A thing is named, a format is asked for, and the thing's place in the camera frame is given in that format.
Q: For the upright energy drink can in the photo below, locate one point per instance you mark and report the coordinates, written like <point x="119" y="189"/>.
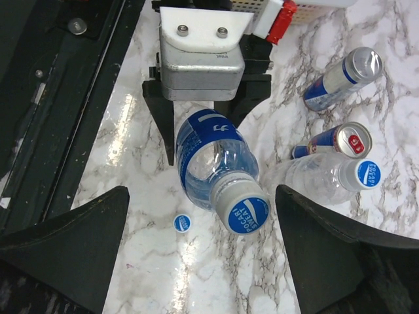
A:
<point x="351" y="139"/>

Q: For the blue labelled plastic bottle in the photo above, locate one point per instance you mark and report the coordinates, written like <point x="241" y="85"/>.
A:
<point x="209" y="148"/>

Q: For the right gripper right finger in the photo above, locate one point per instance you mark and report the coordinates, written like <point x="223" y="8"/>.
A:
<point x="340" y="265"/>

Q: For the black mounting rail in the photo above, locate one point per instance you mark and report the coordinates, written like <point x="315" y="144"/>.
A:
<point x="59" y="63"/>

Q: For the blue bottle cap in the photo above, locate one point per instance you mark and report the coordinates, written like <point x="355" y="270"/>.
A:
<point x="358" y="175"/>
<point x="241" y="204"/>
<point x="182" y="223"/>

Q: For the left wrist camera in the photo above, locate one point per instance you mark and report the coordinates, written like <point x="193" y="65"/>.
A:
<point x="200" y="30"/>

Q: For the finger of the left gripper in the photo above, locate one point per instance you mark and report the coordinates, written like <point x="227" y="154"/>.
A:
<point x="162" y="112"/>

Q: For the clear unlabelled plastic bottle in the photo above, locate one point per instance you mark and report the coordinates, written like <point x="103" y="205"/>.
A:
<point x="314" y="176"/>

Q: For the upside-down energy drink can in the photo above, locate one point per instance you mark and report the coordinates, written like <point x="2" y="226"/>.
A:
<point x="360" y="67"/>

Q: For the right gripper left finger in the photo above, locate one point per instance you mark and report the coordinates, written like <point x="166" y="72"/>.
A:
<point x="64" y="264"/>

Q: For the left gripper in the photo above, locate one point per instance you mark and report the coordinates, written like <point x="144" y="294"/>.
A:
<point x="255" y="65"/>

